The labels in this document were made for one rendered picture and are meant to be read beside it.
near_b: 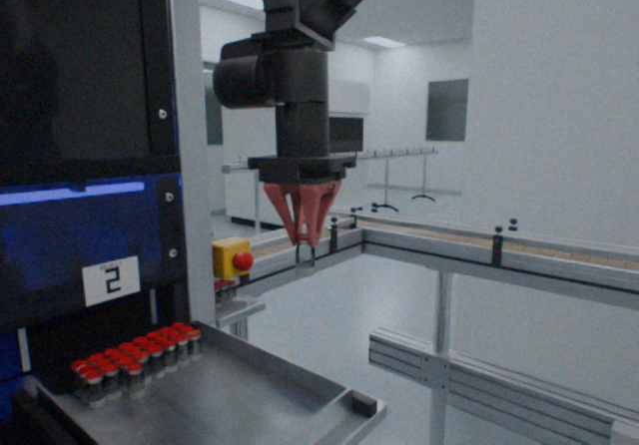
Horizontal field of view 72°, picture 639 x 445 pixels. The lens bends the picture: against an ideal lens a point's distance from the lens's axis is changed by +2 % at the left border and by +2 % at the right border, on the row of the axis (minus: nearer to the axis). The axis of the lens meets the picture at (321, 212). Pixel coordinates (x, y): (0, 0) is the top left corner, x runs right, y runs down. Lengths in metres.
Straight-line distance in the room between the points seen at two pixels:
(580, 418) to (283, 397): 0.94
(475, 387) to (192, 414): 1.01
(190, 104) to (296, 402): 0.52
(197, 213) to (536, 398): 1.05
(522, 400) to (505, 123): 1.01
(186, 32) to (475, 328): 1.69
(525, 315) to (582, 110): 0.82
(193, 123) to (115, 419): 0.48
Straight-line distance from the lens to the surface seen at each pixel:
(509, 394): 1.46
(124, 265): 0.78
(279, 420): 0.63
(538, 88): 1.87
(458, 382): 1.52
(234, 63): 0.50
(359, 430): 0.62
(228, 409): 0.66
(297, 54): 0.45
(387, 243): 1.43
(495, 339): 2.08
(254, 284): 1.11
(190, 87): 0.82
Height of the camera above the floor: 1.25
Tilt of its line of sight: 11 degrees down
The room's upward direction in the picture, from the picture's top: straight up
